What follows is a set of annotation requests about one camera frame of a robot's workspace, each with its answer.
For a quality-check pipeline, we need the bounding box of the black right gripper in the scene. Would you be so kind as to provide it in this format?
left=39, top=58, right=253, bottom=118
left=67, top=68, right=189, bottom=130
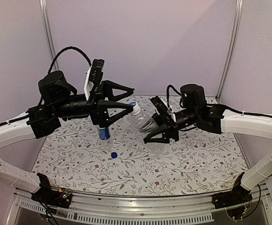
left=140, top=107, right=198, bottom=143

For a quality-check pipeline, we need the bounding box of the aluminium front rail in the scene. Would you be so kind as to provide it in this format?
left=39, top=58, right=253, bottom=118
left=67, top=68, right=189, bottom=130
left=6, top=184, right=272, bottom=225

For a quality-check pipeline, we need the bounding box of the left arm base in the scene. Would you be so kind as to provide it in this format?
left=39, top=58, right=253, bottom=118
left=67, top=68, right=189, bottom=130
left=31, top=173, right=72, bottom=209

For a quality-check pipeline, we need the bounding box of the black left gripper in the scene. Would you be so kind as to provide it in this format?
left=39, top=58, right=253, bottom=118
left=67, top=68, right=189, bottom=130
left=54, top=79, right=133, bottom=127

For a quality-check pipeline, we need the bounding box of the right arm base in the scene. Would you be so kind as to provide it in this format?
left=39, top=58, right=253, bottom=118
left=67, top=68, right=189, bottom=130
left=212, top=186, right=252, bottom=209

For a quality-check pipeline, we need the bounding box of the white and blue bottle cap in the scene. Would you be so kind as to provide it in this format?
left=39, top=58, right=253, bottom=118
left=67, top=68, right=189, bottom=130
left=129, top=102, right=141, bottom=116

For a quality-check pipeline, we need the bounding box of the floral tablecloth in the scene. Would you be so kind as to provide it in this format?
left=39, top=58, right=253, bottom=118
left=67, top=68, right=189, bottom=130
left=32, top=117, right=248, bottom=196

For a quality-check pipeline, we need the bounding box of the left aluminium corner post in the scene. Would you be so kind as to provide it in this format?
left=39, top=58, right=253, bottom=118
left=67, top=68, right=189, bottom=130
left=39, top=0, right=56, bottom=61

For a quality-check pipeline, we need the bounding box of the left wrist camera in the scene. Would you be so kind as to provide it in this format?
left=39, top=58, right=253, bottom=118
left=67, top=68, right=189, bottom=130
left=84, top=59, right=105, bottom=100

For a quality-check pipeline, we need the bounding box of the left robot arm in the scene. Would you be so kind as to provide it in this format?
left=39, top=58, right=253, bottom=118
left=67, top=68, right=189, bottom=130
left=0, top=69, right=134, bottom=203

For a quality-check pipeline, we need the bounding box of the right aluminium corner post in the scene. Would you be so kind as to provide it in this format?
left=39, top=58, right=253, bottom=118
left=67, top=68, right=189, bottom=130
left=216, top=0, right=243, bottom=101

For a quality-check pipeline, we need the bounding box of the camera cable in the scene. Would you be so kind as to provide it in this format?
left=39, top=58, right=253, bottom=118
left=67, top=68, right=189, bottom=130
left=47, top=46, right=92, bottom=73
left=165, top=84, right=182, bottom=111

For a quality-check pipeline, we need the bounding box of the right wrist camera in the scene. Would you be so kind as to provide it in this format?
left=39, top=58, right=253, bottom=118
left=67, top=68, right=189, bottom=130
left=150, top=96, right=176, bottom=122

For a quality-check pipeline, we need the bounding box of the small clear bottle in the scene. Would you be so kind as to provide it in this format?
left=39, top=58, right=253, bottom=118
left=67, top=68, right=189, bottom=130
left=130, top=108, right=165, bottom=154

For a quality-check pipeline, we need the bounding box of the left camera cable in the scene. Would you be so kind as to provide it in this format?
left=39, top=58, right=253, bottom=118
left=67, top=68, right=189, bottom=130
left=47, top=46, right=92, bottom=73

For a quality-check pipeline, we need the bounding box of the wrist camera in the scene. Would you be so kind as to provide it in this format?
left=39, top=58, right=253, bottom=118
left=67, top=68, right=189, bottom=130
left=150, top=96, right=176, bottom=122
left=84, top=59, right=105, bottom=100

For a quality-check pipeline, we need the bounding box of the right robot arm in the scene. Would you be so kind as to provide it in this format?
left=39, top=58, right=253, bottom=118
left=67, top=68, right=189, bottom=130
left=143, top=84, right=272, bottom=204

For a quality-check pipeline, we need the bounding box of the right camera cable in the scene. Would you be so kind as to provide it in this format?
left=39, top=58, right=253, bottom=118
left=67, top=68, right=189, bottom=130
left=165, top=84, right=182, bottom=111

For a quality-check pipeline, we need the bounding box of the aluminium corner post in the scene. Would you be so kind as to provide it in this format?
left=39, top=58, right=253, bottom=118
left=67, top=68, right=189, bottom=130
left=39, top=0, right=56, bottom=61
left=216, top=0, right=243, bottom=101

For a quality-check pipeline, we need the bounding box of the clear bottle with blue label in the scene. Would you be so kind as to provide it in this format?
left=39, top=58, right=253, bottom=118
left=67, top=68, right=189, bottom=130
left=97, top=126, right=112, bottom=146

